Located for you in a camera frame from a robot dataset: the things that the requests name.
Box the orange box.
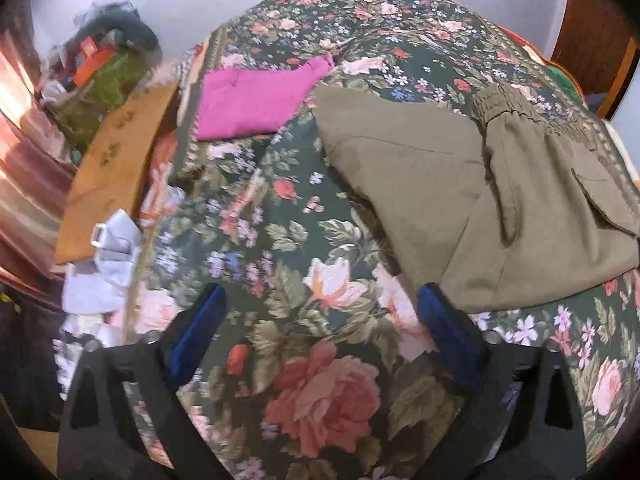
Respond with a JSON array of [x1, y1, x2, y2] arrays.
[[71, 44, 120, 87]]

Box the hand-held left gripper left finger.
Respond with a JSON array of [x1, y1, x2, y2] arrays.
[[56, 282, 232, 480]]

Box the green floral storage bag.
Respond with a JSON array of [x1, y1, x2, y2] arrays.
[[51, 51, 157, 150]]

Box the orange striped bedsheet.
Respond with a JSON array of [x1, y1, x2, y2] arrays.
[[500, 25, 589, 107]]

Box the brown striped cloth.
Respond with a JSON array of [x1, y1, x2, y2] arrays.
[[172, 42, 217, 117]]

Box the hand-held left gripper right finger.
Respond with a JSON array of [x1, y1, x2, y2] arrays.
[[416, 282, 590, 480]]

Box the floral blanket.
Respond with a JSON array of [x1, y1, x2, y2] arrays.
[[120, 0, 640, 480]]

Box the dark cloth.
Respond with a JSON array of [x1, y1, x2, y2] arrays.
[[0, 284, 67, 433]]

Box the olive green pants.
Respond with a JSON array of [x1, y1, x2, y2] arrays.
[[312, 82, 640, 314]]

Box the wooden board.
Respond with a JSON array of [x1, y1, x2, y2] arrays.
[[52, 81, 182, 266]]

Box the wooden door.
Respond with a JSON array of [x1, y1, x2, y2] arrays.
[[549, 0, 640, 118]]

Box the folded pink cloth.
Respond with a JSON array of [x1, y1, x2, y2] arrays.
[[195, 55, 335, 142]]

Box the light blue cloth item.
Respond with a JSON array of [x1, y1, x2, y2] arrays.
[[52, 209, 145, 353]]

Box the pink cream curtain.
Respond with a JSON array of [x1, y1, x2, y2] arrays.
[[0, 30, 77, 283]]

